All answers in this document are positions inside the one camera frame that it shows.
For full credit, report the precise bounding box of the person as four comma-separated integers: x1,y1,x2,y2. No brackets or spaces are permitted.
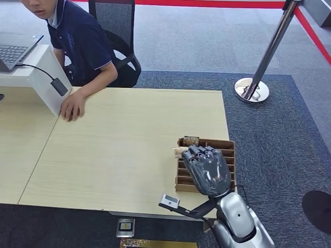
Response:
20,0,119,122

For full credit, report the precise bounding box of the brown wooden card holder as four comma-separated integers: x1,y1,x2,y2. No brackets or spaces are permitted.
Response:
175,137,236,193

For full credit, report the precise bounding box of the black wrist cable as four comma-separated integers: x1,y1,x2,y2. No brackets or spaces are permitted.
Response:
234,184,250,210

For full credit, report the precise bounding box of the white laptop stand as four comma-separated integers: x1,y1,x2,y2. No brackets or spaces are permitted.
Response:
0,44,73,117

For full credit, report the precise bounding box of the grey laptop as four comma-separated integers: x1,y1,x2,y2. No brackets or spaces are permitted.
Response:
0,33,44,73

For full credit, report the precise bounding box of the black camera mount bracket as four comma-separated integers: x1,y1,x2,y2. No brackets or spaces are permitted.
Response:
158,199,218,221

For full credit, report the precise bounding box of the right robot hand grey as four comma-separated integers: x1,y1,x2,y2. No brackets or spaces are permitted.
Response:
181,144,232,197

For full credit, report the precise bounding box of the red barrier belt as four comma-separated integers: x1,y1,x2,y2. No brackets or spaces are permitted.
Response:
73,0,285,9
293,7,331,66

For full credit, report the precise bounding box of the black round base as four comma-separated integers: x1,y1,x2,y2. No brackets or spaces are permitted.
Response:
302,190,331,236

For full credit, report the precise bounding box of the chrome stanchion post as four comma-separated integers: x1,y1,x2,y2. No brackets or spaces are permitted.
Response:
234,0,303,104

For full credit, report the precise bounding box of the black mesh office chair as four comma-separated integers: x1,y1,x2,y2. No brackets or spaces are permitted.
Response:
88,0,142,88

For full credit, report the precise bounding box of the black power adapter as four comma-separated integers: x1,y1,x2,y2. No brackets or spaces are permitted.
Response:
51,77,69,97

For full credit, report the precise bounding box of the yellow patterned board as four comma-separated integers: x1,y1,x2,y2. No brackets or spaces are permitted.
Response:
119,238,198,248

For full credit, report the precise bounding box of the person's left hand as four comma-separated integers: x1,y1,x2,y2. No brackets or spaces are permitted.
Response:
60,89,86,122

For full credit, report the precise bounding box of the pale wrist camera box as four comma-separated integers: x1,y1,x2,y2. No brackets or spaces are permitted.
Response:
160,194,181,210

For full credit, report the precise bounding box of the black laptop cable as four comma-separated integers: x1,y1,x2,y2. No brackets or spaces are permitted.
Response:
15,63,56,82

